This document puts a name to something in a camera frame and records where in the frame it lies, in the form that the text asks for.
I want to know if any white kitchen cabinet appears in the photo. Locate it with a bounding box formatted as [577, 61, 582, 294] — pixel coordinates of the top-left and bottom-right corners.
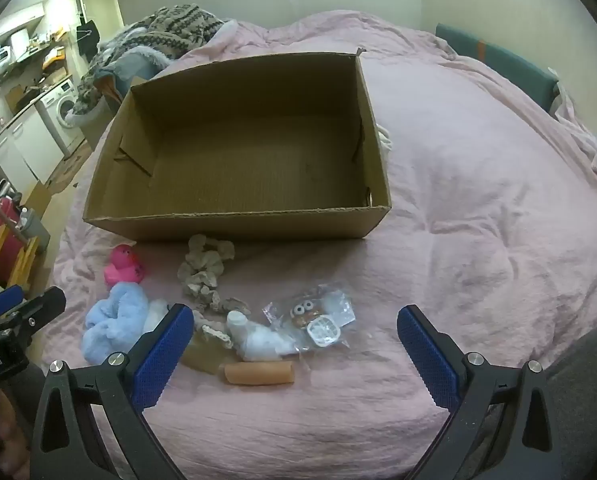
[0, 105, 66, 196]

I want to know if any teal cushion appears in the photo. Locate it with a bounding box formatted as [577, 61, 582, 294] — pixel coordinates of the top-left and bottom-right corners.
[436, 23, 559, 111]

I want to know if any peach foam roll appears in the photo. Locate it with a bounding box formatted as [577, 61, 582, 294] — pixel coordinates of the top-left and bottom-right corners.
[218, 360, 296, 389]

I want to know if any yellow wooden rack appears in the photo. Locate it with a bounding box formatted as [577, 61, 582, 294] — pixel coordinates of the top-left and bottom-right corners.
[0, 200, 42, 301]

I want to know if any cardboard box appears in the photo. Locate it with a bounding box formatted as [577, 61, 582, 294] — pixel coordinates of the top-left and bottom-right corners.
[82, 51, 393, 241]

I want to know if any black hanging garment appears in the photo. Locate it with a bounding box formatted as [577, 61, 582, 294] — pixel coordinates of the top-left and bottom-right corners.
[76, 20, 102, 56]

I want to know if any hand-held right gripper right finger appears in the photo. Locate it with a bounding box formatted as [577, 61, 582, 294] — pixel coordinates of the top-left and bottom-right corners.
[397, 304, 564, 480]

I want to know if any brown floor carton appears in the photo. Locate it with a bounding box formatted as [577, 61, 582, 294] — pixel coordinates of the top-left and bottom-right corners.
[26, 180, 54, 217]

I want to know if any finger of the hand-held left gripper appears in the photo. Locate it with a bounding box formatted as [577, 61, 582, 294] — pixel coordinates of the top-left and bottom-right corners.
[0, 285, 25, 320]
[0, 286, 67, 346]

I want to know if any patterned knit blanket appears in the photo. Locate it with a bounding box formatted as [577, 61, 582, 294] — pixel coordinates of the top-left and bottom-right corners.
[76, 4, 235, 116]

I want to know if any blue fleece-lined jacket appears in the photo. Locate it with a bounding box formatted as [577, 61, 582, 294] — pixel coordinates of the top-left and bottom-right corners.
[86, 35, 174, 111]

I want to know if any white fluffy scrunchie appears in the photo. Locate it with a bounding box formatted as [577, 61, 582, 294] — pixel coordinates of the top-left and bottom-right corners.
[144, 298, 173, 333]

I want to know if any pink blanket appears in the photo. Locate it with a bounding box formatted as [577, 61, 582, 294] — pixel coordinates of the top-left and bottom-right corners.
[43, 9, 597, 480]

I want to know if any white fluffy cloth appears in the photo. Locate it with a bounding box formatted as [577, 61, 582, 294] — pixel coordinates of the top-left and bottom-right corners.
[377, 122, 393, 161]

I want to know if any white plush toy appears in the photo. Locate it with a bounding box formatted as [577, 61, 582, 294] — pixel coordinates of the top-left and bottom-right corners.
[227, 311, 299, 362]

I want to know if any light grey crinkled scrunchie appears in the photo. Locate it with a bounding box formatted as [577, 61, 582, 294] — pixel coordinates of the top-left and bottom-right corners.
[177, 234, 235, 310]

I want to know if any white washing machine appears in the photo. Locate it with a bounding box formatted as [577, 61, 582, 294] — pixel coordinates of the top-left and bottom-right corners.
[36, 79, 86, 158]

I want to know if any person's grey trouser leg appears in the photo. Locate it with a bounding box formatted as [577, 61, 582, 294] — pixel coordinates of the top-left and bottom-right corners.
[479, 322, 597, 480]

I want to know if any pink rubber duck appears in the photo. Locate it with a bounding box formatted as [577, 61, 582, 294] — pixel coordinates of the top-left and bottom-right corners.
[103, 244, 145, 288]

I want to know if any clear bag with toy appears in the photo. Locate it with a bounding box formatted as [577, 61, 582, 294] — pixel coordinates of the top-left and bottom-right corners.
[262, 282, 357, 356]

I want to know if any light blue plush toy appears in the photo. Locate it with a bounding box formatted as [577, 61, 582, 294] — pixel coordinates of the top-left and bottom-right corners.
[81, 282, 152, 365]

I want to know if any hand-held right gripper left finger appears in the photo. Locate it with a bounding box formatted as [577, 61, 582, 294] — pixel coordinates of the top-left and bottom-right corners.
[30, 303, 195, 480]

